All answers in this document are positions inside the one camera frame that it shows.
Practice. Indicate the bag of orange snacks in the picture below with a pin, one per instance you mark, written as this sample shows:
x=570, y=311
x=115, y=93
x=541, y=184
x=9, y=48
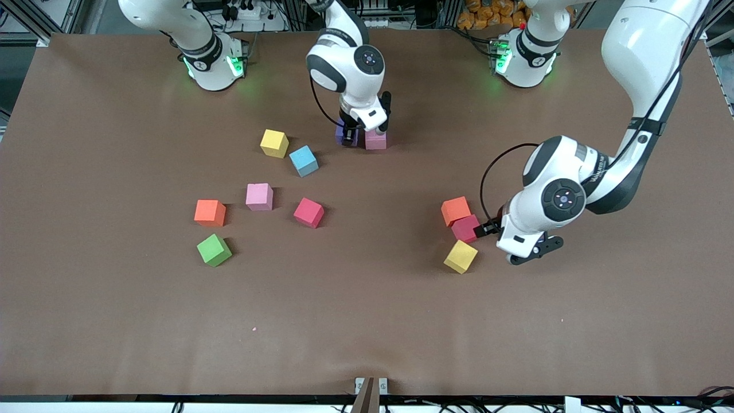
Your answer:
x=487, y=14

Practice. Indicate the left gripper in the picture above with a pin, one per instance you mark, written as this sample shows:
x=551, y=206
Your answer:
x=494, y=228

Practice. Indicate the aluminium frame strut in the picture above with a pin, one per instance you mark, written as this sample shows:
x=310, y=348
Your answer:
x=43, y=40

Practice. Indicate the blue foam cube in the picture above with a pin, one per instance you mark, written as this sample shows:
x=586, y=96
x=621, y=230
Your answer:
x=303, y=161

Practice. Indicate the metal bracket with post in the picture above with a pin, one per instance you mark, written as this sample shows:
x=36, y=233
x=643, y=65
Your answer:
x=371, y=396

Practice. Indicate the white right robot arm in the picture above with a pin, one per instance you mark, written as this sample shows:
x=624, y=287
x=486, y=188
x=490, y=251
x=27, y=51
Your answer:
x=350, y=63

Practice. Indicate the yellow foam cube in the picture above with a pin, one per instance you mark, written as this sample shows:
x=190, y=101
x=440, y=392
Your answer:
x=274, y=143
x=460, y=256

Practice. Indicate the green foam cube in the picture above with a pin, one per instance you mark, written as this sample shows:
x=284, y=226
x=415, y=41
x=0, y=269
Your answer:
x=214, y=250

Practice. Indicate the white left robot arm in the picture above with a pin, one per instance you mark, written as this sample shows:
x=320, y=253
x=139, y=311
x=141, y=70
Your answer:
x=648, y=57

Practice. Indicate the small white adapter box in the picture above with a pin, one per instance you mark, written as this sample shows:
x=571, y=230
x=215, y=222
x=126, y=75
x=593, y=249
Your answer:
x=572, y=404

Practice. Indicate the purple foam cube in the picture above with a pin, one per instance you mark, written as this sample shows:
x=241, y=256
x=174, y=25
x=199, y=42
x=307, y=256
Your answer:
x=338, y=135

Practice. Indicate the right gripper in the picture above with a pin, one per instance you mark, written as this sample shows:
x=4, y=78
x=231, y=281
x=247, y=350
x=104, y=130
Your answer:
x=348, y=123

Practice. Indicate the red foam cube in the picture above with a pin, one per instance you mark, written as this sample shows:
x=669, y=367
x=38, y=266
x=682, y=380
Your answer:
x=308, y=213
x=464, y=229

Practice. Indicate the white power strip with plugs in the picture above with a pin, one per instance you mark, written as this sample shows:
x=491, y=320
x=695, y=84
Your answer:
x=269, y=23

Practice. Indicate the orange foam cube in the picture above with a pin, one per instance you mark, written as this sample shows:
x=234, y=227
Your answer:
x=455, y=210
x=209, y=212

